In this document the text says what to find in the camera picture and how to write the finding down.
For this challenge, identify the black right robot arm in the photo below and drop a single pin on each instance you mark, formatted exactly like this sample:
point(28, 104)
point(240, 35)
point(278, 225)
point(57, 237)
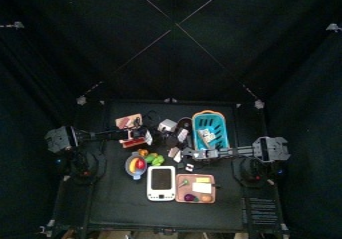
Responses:
point(262, 149)

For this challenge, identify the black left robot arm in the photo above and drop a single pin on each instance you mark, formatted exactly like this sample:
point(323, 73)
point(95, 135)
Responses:
point(88, 136)

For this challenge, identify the red wooden toy box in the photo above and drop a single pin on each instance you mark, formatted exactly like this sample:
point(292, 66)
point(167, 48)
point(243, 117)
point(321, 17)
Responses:
point(133, 143)

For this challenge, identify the small white black-square piece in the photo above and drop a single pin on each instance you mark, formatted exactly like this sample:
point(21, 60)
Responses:
point(188, 167)

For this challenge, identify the white toy box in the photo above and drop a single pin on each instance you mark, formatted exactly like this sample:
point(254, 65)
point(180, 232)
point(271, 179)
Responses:
point(167, 125)

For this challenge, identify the orange toy fruit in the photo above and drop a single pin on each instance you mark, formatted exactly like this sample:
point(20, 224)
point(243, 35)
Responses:
point(141, 152)

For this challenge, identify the red printed flat box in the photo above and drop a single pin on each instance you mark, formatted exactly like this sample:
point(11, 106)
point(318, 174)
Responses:
point(128, 121)

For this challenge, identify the green toy pepper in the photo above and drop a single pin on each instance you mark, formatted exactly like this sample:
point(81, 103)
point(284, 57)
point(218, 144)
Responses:
point(151, 157)
point(159, 160)

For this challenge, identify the white flat toy piece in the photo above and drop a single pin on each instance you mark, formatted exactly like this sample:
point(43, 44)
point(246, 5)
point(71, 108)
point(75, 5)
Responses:
point(183, 135)

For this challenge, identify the white packet in basket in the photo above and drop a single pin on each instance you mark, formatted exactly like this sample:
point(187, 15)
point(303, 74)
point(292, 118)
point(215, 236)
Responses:
point(206, 135)

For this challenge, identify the teal basket with orange rim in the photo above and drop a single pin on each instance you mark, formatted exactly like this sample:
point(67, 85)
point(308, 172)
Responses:
point(210, 131)

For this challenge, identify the black round toy pot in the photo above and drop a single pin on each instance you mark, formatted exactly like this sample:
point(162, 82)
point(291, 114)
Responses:
point(184, 123)

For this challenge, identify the red toy fruit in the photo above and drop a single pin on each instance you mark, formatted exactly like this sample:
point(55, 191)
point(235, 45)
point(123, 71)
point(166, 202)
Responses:
point(140, 164)

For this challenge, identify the yellow toy cheese slice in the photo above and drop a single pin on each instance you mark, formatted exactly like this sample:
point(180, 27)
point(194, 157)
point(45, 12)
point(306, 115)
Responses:
point(203, 180)

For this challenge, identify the toy bolt with green head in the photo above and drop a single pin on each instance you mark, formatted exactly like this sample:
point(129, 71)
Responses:
point(183, 183)

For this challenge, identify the yellow toy fruit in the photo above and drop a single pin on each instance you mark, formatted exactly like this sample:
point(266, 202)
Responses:
point(132, 165)

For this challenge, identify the white toy bread slice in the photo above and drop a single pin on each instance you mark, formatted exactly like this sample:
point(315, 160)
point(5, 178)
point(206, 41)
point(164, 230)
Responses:
point(202, 187)

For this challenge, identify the pink toy tray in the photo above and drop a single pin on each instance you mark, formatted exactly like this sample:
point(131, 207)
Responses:
point(195, 191)

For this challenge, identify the grey toy bowl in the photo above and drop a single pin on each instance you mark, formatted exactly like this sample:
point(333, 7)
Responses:
point(135, 173)

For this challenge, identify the purple toy eggplant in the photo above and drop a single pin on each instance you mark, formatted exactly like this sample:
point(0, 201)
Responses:
point(190, 197)

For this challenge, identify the small orange toy food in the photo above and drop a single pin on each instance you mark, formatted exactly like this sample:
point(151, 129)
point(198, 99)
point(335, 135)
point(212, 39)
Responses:
point(206, 198)

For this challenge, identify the grey frame corner bracket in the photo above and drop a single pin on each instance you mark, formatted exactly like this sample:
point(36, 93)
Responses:
point(16, 25)
point(333, 27)

